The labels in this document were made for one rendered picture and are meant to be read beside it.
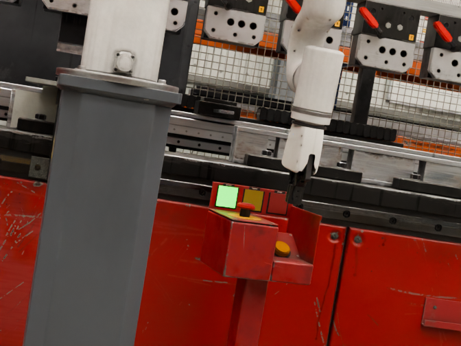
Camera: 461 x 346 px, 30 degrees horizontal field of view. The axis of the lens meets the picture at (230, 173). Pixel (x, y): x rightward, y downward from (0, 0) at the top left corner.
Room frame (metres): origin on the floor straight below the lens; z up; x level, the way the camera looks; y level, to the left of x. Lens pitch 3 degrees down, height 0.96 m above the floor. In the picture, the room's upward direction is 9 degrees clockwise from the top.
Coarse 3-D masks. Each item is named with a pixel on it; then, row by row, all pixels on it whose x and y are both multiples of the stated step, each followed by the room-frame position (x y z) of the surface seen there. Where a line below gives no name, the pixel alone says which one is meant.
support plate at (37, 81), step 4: (28, 80) 1.86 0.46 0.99; (32, 80) 1.86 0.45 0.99; (36, 80) 1.86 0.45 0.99; (40, 80) 1.87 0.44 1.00; (44, 80) 1.87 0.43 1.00; (48, 80) 1.87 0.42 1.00; (40, 84) 2.08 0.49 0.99; (44, 84) 1.98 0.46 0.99; (48, 84) 1.88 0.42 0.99; (52, 84) 1.87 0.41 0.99
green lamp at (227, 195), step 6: (222, 186) 1.89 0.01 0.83; (222, 192) 1.89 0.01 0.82; (228, 192) 1.89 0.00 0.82; (234, 192) 1.90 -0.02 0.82; (222, 198) 1.89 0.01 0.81; (228, 198) 1.89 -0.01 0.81; (234, 198) 1.90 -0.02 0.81; (216, 204) 1.89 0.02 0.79; (222, 204) 1.89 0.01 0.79; (228, 204) 1.90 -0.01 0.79; (234, 204) 1.90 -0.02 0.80
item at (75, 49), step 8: (64, 16) 2.13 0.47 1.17; (72, 16) 2.14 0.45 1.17; (80, 16) 2.14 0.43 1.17; (64, 24) 2.14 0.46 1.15; (72, 24) 2.14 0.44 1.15; (80, 24) 2.14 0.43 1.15; (64, 32) 2.14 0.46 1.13; (72, 32) 2.14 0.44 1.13; (80, 32) 2.14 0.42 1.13; (64, 40) 2.14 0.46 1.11; (72, 40) 2.14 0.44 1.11; (80, 40) 2.14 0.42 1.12; (64, 48) 2.15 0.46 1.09; (72, 48) 2.15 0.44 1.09; (80, 48) 2.15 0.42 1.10
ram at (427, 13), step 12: (348, 0) 2.27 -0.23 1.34; (360, 0) 2.25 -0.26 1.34; (372, 0) 2.23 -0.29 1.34; (384, 0) 2.23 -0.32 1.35; (396, 0) 2.24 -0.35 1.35; (408, 0) 2.24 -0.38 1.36; (420, 0) 2.25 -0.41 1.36; (432, 12) 2.26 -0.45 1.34; (444, 12) 2.26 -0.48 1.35; (456, 12) 2.26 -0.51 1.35
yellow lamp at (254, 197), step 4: (248, 192) 1.91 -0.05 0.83; (252, 192) 1.91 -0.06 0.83; (256, 192) 1.92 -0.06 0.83; (260, 192) 1.92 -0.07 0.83; (244, 196) 1.91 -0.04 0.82; (248, 196) 1.91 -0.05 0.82; (252, 196) 1.91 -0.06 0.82; (256, 196) 1.92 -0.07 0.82; (260, 196) 1.92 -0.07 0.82; (244, 200) 1.91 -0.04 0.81; (248, 200) 1.91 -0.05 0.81; (252, 200) 1.91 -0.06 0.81; (256, 200) 1.92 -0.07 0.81; (260, 200) 1.92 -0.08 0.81; (252, 204) 1.91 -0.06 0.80; (256, 204) 1.92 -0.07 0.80; (260, 204) 1.92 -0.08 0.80; (256, 208) 1.92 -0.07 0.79; (260, 208) 1.92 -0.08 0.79
